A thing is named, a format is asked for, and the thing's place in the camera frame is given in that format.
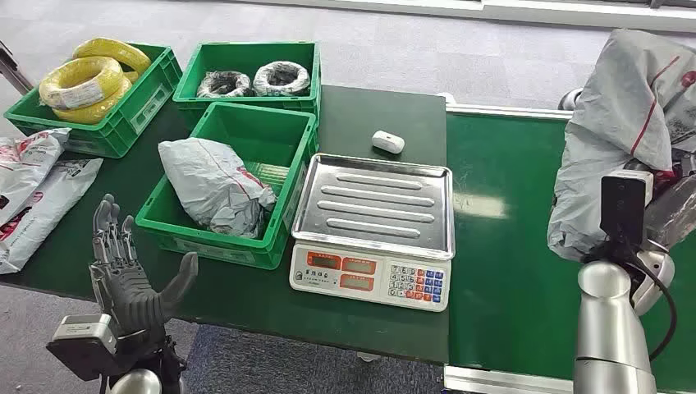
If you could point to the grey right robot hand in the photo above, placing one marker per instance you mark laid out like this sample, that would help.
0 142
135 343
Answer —
677 209

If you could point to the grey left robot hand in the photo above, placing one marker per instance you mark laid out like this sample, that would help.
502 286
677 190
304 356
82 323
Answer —
130 296

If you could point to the grey plastic mailer package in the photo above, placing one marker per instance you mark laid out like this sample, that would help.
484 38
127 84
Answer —
614 109

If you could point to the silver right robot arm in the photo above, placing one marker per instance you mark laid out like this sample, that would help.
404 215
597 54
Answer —
609 337

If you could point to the grey red-printed mailer package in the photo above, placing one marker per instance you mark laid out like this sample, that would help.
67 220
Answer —
212 185

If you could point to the small white plastic device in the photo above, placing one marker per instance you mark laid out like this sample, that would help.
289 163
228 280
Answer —
387 142

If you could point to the white black-printed mailer bag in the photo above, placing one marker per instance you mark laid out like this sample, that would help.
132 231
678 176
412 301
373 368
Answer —
38 217

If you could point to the black ribbed round disc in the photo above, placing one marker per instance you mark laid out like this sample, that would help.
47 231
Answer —
570 100

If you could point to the white red-printed mailer bag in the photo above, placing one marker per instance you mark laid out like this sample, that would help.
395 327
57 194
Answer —
24 163

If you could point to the green conveyor belt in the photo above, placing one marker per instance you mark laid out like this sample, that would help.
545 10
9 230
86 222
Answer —
505 272

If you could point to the green plastic crate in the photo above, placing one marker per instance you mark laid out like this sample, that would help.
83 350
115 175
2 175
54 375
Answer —
244 54
147 109
272 141

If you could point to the white electronic scale body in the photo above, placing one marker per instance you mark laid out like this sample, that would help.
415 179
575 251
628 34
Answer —
348 277

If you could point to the dark metal stand leg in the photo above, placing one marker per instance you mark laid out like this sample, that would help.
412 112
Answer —
13 71

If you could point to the stainless steel scale pan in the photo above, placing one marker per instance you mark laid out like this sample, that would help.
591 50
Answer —
375 204

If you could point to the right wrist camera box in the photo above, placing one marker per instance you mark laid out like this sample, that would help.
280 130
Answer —
622 206

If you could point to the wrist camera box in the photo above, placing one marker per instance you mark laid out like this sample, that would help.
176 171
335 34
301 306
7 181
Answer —
81 342
622 206

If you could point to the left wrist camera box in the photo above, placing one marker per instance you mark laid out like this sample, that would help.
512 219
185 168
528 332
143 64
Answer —
81 342

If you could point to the aluminium conveyor frame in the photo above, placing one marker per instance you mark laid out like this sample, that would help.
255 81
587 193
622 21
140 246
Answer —
505 111

